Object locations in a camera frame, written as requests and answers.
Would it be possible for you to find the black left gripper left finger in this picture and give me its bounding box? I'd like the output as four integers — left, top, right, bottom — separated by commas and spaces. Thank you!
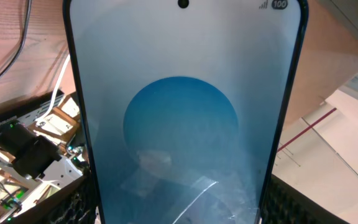
8, 171, 98, 224

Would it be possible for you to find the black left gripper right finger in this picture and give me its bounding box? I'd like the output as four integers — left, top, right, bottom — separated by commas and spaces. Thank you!
260, 175, 347, 224

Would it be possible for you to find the blue-screen Samsung smartphone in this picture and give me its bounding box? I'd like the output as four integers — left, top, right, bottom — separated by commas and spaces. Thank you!
62, 0, 309, 224

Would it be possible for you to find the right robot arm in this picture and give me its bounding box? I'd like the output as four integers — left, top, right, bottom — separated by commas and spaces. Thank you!
0, 121, 83, 189

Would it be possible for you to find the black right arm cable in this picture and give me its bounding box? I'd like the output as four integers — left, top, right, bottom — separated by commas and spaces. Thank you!
0, 0, 32, 94

